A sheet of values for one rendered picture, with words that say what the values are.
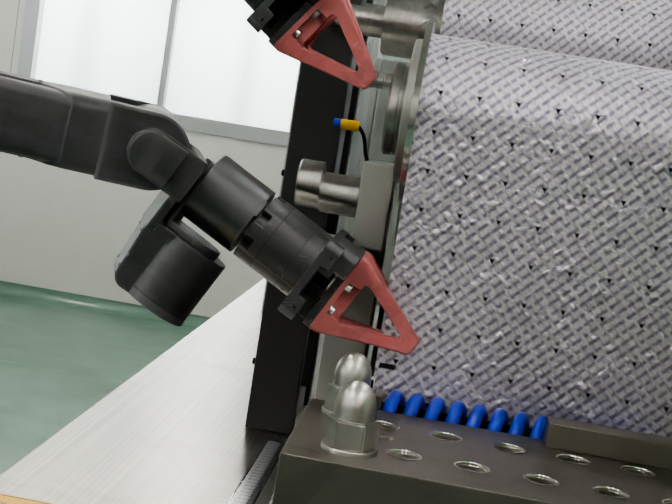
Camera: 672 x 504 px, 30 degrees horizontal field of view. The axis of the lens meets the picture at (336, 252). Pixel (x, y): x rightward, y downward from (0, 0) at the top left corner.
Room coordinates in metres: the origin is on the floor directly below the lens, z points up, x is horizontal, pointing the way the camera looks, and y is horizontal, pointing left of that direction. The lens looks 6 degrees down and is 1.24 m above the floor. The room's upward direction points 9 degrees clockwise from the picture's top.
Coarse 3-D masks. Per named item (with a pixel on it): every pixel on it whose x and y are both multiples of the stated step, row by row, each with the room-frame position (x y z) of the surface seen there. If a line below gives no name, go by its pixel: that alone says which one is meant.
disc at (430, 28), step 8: (432, 24) 0.98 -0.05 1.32; (432, 32) 0.98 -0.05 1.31; (424, 40) 0.96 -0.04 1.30; (424, 48) 0.95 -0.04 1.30; (424, 56) 0.95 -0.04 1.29; (424, 64) 0.94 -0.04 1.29; (416, 80) 0.94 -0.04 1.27; (416, 88) 0.94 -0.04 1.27; (416, 96) 0.93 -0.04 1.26; (416, 104) 0.93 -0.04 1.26; (416, 112) 0.93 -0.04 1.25; (408, 128) 0.94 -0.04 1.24; (408, 136) 0.94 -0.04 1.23; (408, 144) 0.94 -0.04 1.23; (408, 152) 0.94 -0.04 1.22; (408, 160) 0.94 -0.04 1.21; (400, 176) 0.95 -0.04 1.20; (400, 184) 0.96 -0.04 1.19; (400, 192) 0.97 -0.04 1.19; (400, 200) 0.98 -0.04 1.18
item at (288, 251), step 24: (264, 216) 0.94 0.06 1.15; (288, 216) 0.94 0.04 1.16; (264, 240) 0.93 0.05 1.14; (288, 240) 0.93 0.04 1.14; (312, 240) 0.93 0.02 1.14; (336, 240) 0.92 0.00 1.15; (264, 264) 0.93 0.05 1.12; (288, 264) 0.92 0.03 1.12; (312, 264) 0.90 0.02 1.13; (288, 288) 0.93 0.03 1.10; (288, 312) 0.90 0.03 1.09
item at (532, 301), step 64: (448, 192) 0.94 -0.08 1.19; (512, 192) 0.94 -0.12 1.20; (448, 256) 0.94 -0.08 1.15; (512, 256) 0.94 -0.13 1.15; (576, 256) 0.93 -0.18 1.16; (640, 256) 0.93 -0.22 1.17; (384, 320) 0.94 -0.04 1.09; (448, 320) 0.94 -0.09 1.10; (512, 320) 0.94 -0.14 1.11; (576, 320) 0.93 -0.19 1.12; (640, 320) 0.93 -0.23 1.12; (384, 384) 0.94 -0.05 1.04; (448, 384) 0.94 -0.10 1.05; (512, 384) 0.93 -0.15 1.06; (576, 384) 0.93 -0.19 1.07; (640, 384) 0.93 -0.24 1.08
